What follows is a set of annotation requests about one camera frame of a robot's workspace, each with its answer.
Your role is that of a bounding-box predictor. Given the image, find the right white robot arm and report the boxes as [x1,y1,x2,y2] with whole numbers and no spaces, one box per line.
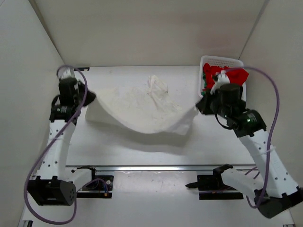
[196,84,303,218]

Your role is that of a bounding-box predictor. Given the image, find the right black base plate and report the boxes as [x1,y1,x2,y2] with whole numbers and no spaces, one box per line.
[185,175,244,201]

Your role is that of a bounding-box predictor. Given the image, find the dark blue label sticker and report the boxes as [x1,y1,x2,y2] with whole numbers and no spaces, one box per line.
[74,67,90,71]

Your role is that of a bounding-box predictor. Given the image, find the red t shirt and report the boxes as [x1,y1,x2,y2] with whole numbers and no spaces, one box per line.
[202,63,249,94]

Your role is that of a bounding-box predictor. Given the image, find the white plastic basket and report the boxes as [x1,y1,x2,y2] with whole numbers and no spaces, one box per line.
[198,55,247,101]

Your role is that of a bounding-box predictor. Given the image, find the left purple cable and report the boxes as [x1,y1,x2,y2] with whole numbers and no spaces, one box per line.
[23,65,109,225]

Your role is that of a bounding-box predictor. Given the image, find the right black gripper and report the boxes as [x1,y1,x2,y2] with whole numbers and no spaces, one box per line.
[196,89,231,120]

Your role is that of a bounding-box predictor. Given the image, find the aluminium rail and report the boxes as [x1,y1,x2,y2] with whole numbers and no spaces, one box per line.
[66,165,258,172]

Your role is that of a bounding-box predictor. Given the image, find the purple cable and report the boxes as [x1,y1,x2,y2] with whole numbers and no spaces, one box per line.
[23,65,109,225]
[213,66,280,209]

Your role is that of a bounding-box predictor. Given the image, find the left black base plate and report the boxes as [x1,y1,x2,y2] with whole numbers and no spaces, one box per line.
[77,175,114,199]

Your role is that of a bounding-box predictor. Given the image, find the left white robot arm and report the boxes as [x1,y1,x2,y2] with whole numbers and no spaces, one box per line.
[26,77,96,206]

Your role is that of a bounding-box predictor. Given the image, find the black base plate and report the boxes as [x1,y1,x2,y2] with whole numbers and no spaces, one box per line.
[77,175,114,199]
[185,175,244,201]

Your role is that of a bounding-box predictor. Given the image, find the white t shirt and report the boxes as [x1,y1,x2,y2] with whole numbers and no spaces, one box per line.
[85,75,198,135]

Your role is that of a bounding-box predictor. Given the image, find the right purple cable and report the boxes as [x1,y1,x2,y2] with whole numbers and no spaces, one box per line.
[213,66,280,209]

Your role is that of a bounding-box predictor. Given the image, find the green t shirt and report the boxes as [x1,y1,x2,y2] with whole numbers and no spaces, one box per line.
[201,71,207,92]

